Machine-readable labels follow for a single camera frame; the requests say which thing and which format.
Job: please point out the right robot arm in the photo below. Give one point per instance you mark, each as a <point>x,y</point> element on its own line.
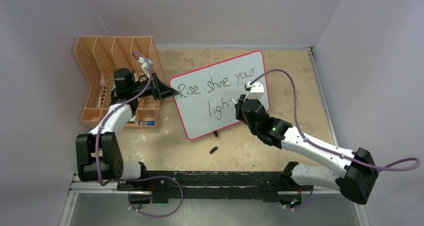
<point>352,173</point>

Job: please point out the blue small item in tray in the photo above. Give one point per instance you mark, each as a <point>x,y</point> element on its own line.
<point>147,123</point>

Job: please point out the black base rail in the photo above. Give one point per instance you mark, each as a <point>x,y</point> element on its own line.
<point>267,186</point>

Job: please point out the black marker cap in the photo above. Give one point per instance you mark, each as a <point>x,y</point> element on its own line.
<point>213,150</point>

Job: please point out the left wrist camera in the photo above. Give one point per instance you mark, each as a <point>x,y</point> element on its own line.
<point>146,65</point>

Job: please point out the pink-framed whiteboard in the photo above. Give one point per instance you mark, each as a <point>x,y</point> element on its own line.
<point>205,95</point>

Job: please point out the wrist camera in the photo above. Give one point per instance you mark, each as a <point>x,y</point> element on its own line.
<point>146,65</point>
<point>255,90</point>

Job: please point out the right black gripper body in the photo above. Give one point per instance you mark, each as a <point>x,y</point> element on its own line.
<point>240,116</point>

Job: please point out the orange plastic file organizer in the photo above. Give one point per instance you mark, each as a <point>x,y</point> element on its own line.
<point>99,57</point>

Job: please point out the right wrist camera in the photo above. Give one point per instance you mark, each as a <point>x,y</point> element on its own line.
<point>255,90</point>

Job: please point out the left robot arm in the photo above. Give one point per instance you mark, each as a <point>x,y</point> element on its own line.
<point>98,154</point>

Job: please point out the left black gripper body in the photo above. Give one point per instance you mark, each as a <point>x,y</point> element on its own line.
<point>149,91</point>

